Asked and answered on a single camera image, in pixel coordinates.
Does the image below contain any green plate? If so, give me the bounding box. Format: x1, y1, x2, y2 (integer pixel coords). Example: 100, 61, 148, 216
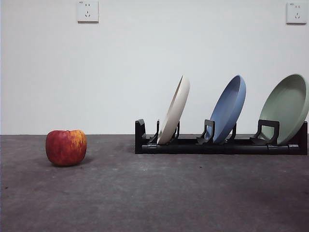
258, 73, 309, 145

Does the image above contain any blue plate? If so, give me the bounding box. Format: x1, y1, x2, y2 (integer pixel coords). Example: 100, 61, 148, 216
209, 74, 247, 144

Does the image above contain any white wall socket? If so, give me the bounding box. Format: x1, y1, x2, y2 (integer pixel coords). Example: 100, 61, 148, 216
286, 1, 308, 25
77, 0, 99, 24

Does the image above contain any cream yellow plate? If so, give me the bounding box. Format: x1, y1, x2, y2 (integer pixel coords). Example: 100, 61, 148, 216
156, 74, 191, 145

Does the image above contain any red yellow apple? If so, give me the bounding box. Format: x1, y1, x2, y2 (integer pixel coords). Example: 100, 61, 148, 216
45, 129, 87, 167

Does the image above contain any black plate rack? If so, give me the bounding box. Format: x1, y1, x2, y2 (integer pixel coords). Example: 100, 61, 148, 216
134, 118, 309, 155

